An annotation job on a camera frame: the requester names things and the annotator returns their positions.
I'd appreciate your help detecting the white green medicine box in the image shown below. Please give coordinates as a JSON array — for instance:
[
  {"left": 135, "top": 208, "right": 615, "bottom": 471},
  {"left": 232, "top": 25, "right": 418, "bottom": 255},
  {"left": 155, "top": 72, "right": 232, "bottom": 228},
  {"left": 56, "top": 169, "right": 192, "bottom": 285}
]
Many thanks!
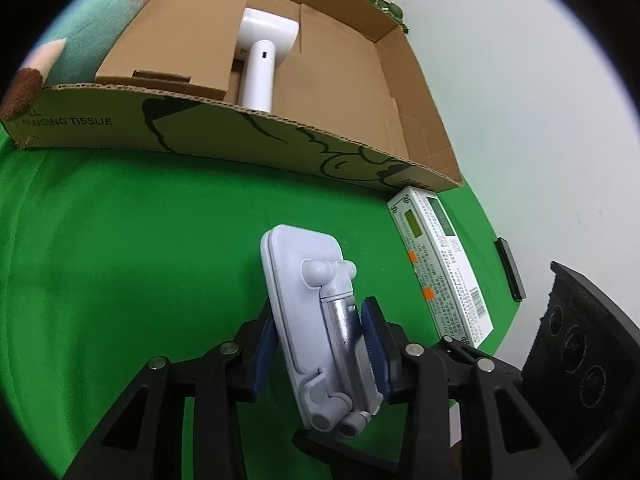
[{"left": 387, "top": 186, "right": 494, "bottom": 348}]

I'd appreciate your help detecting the white folding phone stand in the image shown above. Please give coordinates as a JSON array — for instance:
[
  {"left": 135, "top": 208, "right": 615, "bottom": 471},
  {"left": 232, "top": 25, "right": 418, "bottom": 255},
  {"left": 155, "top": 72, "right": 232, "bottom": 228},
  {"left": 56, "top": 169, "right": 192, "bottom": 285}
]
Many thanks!
[{"left": 260, "top": 224, "right": 383, "bottom": 439}]

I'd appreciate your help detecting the pink pig plush toy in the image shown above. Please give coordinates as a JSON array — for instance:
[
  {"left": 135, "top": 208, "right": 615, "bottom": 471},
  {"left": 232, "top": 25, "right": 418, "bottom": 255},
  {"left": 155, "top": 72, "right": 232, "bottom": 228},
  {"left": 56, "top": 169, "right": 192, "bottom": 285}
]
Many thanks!
[{"left": 1, "top": 0, "right": 150, "bottom": 120}]

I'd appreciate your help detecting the long brown cardboard box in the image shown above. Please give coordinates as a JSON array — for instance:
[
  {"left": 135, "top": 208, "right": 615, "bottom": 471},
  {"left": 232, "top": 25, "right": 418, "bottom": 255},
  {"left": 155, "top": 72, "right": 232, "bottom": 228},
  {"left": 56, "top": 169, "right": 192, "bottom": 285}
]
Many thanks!
[{"left": 96, "top": 0, "right": 247, "bottom": 100}]

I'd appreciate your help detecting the white handheld fan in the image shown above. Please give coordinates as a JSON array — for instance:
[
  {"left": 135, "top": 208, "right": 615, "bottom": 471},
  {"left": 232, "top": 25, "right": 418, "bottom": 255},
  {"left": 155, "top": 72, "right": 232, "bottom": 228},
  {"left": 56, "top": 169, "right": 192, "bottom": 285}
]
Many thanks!
[{"left": 234, "top": 8, "right": 299, "bottom": 113}]

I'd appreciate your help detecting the black remote on table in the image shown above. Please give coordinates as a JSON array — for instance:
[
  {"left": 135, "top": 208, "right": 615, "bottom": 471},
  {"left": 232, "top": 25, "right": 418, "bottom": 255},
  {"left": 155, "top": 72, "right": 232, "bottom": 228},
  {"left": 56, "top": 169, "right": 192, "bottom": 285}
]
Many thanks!
[{"left": 495, "top": 237, "right": 526, "bottom": 302}]

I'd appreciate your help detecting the green tablecloth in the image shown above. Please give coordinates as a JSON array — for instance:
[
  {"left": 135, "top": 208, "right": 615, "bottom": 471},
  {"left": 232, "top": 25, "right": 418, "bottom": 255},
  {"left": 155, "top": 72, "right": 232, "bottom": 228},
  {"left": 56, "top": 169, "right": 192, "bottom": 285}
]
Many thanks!
[{"left": 0, "top": 119, "right": 522, "bottom": 480}]

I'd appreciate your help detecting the large open cardboard tray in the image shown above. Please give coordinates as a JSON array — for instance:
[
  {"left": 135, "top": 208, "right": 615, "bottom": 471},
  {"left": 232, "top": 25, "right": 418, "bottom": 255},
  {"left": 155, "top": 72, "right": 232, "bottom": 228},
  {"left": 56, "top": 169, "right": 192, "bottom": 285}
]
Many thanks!
[{"left": 1, "top": 0, "right": 462, "bottom": 192}]

